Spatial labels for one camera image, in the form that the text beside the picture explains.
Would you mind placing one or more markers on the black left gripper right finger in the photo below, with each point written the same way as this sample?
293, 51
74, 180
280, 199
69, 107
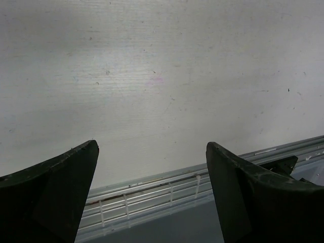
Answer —
263, 203

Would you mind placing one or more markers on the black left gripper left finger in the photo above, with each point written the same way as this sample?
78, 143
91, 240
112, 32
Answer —
45, 202

